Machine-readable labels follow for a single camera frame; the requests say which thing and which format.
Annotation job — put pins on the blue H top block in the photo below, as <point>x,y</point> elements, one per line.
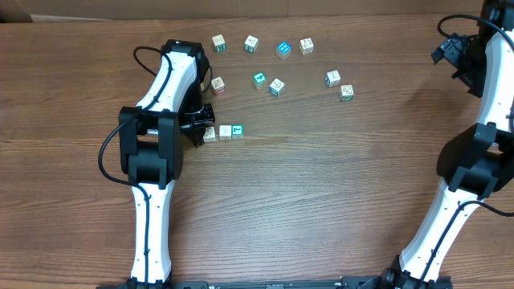
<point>283,50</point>

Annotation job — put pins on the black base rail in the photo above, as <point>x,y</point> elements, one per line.
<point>273,285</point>

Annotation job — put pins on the block with green J side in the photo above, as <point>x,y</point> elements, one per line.
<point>251,44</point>

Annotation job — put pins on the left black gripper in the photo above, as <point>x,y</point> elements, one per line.
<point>201,122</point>

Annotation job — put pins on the block with green bottom side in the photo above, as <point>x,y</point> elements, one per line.
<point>346,92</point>

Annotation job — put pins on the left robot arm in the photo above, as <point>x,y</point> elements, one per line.
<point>151,152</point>

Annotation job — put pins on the block with blue left side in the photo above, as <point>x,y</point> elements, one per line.
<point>332,78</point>

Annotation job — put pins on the green 4 top block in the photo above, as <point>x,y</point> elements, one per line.
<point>259,80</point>

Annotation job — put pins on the blue X top block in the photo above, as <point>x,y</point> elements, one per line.
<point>210,135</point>

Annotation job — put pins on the wooden block with red print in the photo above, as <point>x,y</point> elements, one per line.
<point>225,132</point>

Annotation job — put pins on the green 7 top block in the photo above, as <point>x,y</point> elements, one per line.
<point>237,131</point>

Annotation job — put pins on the block with red Y side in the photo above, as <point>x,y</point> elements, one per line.
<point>218,85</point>

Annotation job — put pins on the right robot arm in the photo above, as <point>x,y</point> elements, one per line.
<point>472,165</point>

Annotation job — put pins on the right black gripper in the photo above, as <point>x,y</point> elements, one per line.
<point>450,51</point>

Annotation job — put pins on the wooden block with animal drawing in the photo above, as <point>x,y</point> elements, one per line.
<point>306,46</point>

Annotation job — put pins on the block with green R side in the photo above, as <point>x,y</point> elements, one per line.
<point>219,43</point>

